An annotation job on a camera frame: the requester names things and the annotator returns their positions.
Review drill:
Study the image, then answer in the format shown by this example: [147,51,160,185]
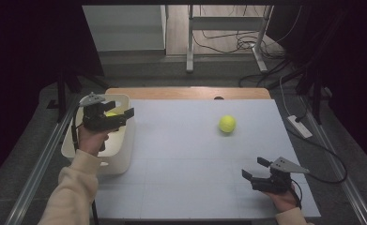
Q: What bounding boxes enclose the person's left hand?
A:
[77,123,120,158]

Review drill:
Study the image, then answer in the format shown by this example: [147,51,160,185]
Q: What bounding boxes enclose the white power strip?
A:
[286,114,313,140]

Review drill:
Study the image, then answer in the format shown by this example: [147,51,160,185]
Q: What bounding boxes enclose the black metal stand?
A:
[297,67,328,126]
[46,68,110,124]

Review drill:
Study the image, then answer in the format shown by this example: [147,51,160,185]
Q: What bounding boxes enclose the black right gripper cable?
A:
[285,126,348,210]

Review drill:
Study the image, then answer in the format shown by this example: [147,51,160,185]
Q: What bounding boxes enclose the white plastic basket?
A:
[61,93,136,175]

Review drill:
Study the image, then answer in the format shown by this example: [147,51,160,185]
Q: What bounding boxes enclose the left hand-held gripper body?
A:
[79,92,128,132]

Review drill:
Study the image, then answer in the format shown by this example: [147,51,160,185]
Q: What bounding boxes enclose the person's right hand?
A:
[262,187,299,214]

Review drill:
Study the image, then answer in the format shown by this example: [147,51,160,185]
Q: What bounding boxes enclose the tangled floor cables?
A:
[191,4,287,60]

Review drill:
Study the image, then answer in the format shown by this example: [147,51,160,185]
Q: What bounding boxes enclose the white metal desk frame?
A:
[185,4,273,74]

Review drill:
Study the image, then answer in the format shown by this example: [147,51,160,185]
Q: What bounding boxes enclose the white cabinet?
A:
[82,4,168,53]

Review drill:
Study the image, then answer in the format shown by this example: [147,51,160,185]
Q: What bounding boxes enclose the thick black floor cables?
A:
[237,57,307,90]

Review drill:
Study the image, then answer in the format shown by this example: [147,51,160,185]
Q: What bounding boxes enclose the aluminium rail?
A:
[4,95,81,225]
[299,93,367,225]

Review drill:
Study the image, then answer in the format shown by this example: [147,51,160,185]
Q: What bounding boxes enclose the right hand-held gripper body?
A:
[251,157,311,195]

